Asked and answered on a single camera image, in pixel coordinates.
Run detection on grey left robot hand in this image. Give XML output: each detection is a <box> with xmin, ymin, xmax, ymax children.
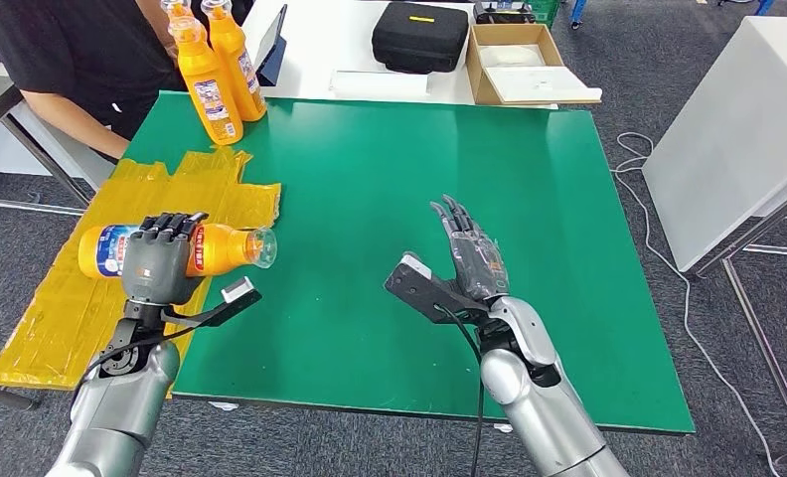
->
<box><xmin>119</xmin><ymin>212</ymin><xmax>209</xmax><ymax>307</ymax></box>

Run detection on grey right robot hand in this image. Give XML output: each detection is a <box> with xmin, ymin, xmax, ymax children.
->
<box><xmin>400</xmin><ymin>194</ymin><xmax>511</xmax><ymax>304</ymax></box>

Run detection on person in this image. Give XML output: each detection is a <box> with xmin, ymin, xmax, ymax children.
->
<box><xmin>0</xmin><ymin>0</ymin><xmax>256</xmax><ymax>161</ymax></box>

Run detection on tablet in dark folio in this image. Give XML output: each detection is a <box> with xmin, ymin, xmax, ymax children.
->
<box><xmin>254</xmin><ymin>5</ymin><xmax>288</xmax><ymax>88</ymax></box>

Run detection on yellow plastic sheet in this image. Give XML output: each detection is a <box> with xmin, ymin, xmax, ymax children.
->
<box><xmin>0</xmin><ymin>147</ymin><xmax>283</xmax><ymax>391</ymax></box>

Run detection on green table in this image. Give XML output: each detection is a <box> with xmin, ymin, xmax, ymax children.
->
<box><xmin>124</xmin><ymin>91</ymin><xmax>697</xmax><ymax>436</ymax></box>

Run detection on white desk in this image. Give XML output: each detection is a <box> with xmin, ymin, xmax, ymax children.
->
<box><xmin>241</xmin><ymin>0</ymin><xmax>558</xmax><ymax>110</ymax></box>

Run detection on white flat board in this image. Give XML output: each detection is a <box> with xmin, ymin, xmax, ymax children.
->
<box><xmin>482</xmin><ymin>66</ymin><xmax>603</xmax><ymax>106</ymax></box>

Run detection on open cardboard box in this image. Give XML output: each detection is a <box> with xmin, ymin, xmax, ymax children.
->
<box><xmin>464</xmin><ymin>24</ymin><xmax>566</xmax><ymax>108</ymax></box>

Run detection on white paper sheet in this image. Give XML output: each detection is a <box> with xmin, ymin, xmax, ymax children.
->
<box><xmin>329</xmin><ymin>71</ymin><xmax>429</xmax><ymax>100</ymax></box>

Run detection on white foam pad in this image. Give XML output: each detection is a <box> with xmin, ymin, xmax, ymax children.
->
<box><xmin>477</xmin><ymin>44</ymin><xmax>548</xmax><ymax>70</ymax></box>

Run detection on black carrying case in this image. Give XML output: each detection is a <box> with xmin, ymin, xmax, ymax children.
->
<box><xmin>371</xmin><ymin>1</ymin><xmax>470</xmax><ymax>75</ymax></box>

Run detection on black controller device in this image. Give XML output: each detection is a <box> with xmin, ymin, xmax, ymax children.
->
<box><xmin>472</xmin><ymin>1</ymin><xmax>537</xmax><ymax>26</ymax></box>

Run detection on green plastic crate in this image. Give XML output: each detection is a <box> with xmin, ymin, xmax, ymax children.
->
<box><xmin>498</xmin><ymin>0</ymin><xmax>560</xmax><ymax>26</ymax></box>

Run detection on white table metal legs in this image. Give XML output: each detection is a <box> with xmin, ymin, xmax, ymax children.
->
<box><xmin>642</xmin><ymin>16</ymin><xmax>787</xmax><ymax>455</ymax></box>

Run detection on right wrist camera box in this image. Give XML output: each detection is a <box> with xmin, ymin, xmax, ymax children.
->
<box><xmin>383</xmin><ymin>252</ymin><xmax>490</xmax><ymax>325</ymax></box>

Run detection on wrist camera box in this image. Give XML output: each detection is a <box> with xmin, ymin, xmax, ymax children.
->
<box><xmin>383</xmin><ymin>252</ymin><xmax>490</xmax><ymax>325</ymax></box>
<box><xmin>161</xmin><ymin>276</ymin><xmax>263</xmax><ymax>329</ymax></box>

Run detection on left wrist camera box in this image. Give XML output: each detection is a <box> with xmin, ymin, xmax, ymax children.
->
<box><xmin>161</xmin><ymin>276</ymin><xmax>263</xmax><ymax>329</ymax></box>

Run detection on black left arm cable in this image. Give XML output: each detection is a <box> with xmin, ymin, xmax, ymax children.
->
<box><xmin>71</xmin><ymin>322</ymin><xmax>201</xmax><ymax>402</ymax></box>

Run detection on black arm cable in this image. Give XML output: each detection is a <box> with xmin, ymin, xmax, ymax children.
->
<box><xmin>432</xmin><ymin>303</ymin><xmax>487</xmax><ymax>477</ymax></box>
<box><xmin>71</xmin><ymin>322</ymin><xmax>201</xmax><ymax>402</ymax></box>

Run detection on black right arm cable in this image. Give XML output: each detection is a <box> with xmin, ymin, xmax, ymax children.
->
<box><xmin>432</xmin><ymin>303</ymin><xmax>487</xmax><ymax>477</ymax></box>

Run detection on white floor cable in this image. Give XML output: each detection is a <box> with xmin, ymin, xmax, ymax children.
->
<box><xmin>610</xmin><ymin>131</ymin><xmax>782</xmax><ymax>477</ymax></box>

